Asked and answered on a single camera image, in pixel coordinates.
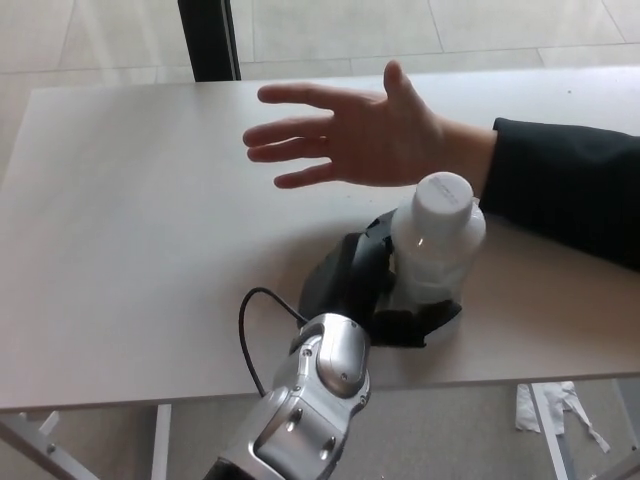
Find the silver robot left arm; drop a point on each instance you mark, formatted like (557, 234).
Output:
(310, 400)

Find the white plastic bottle with cap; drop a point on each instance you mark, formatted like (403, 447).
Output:
(440, 235)

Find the crumpled white paper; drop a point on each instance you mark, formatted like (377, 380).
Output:
(527, 415)

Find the black vertical door frame post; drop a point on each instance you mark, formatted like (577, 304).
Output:
(210, 40)

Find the person's bare hand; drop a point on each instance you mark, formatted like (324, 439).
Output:
(390, 140)

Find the white table frame bracket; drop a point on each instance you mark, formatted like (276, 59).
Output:
(44, 429)

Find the white slanted table leg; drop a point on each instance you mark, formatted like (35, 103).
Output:
(547, 435)

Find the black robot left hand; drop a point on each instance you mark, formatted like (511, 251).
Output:
(345, 280)

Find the person's forearm in black sleeve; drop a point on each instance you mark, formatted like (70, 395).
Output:
(565, 190)

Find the gray diagonal frame bar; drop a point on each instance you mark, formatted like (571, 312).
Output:
(45, 456)

